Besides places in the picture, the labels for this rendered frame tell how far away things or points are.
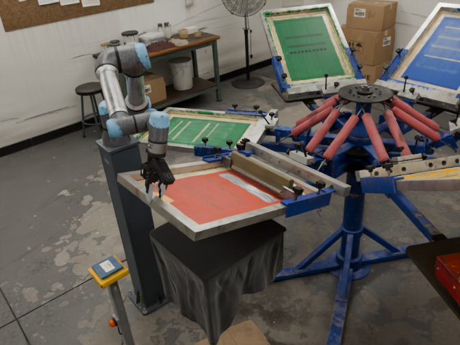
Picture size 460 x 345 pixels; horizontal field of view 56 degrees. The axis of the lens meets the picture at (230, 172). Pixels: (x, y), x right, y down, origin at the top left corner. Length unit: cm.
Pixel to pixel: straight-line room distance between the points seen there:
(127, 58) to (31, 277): 212
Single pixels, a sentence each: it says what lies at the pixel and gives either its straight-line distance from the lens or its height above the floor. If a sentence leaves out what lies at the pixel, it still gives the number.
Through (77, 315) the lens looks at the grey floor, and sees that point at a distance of 321.
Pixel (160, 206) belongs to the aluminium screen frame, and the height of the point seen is 127.
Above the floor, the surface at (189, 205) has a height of 120.
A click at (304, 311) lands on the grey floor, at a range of 297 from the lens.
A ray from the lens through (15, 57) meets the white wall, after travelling 540.
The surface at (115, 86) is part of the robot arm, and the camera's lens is 188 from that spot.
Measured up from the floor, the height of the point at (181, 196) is 119.
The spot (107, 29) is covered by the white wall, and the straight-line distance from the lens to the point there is 573.
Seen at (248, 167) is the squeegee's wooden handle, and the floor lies 115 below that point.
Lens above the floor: 223
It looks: 31 degrees down
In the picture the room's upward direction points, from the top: 4 degrees counter-clockwise
